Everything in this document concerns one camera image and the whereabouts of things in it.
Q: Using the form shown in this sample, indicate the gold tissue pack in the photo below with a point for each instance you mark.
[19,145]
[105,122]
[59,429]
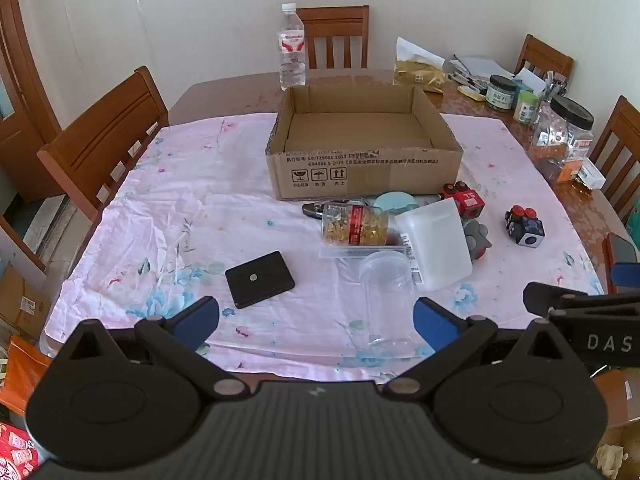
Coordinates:
[417,75]

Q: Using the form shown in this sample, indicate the bottle of golden capsules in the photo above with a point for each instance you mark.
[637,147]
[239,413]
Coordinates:
[370,225]

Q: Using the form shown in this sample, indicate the small white box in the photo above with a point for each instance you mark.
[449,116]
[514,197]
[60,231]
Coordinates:
[590,172]

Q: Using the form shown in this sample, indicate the clear jar with black lid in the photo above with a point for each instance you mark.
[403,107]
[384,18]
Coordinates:
[560,140]

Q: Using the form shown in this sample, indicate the clear water bottle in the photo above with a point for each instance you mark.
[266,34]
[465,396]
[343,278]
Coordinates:
[292,60]

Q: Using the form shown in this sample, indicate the brown cardboard box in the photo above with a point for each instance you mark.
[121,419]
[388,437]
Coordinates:
[370,175]

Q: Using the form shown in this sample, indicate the correction tape dispenser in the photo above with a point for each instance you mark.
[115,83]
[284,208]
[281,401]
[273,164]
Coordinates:
[312,209]

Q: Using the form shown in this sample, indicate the black case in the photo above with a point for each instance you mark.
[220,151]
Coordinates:
[260,285]

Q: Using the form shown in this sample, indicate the pile of white papers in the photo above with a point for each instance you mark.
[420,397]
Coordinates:
[480,65]

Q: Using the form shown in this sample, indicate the red printed packet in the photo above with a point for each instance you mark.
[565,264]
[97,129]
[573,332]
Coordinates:
[15,450]

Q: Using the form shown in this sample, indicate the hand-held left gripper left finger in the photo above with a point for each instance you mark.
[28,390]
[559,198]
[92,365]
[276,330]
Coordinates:
[197,317]

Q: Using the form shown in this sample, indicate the red toy train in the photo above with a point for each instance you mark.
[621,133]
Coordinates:
[470,202]

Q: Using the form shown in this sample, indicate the flattened cardboard box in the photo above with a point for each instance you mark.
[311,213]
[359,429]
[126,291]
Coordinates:
[20,300]

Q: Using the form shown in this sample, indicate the pen holder with pens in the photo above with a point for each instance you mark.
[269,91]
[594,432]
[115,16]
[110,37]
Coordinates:
[552,89]

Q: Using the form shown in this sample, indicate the wooden door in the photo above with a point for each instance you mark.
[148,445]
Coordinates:
[20,125]

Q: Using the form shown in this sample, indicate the small cardboard carton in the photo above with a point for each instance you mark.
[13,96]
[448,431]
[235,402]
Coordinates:
[620,395]

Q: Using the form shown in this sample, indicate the light blue round case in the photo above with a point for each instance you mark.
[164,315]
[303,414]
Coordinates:
[395,201]

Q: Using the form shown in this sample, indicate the white plastic box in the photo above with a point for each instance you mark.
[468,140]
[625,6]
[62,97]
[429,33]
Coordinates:
[440,245]

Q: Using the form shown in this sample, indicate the pink floral tablecloth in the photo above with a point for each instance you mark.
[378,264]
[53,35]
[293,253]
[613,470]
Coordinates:
[200,185]

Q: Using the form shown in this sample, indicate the light green lidded jar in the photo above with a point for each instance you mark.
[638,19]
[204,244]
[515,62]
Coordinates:
[525,107]

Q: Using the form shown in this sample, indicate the orange bag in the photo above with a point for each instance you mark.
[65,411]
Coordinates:
[20,375]

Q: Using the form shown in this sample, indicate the black cube toy car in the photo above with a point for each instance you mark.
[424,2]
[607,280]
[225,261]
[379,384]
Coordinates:
[527,232]

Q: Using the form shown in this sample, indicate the dark green lidded jar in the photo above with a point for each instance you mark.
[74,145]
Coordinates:
[500,95]

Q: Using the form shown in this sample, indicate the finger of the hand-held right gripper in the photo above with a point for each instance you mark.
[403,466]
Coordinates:
[624,273]
[550,297]

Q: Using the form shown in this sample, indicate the grey toy figure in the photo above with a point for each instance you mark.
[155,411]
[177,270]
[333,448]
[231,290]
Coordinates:
[475,240]

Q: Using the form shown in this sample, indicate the wooden chair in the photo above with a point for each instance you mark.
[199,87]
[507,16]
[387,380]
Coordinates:
[542,55]
[100,130]
[332,15]
[625,125]

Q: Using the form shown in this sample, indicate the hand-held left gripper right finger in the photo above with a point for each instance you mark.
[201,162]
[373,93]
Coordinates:
[435,322]

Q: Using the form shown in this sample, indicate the clear plastic jar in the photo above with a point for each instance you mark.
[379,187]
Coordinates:
[387,290]

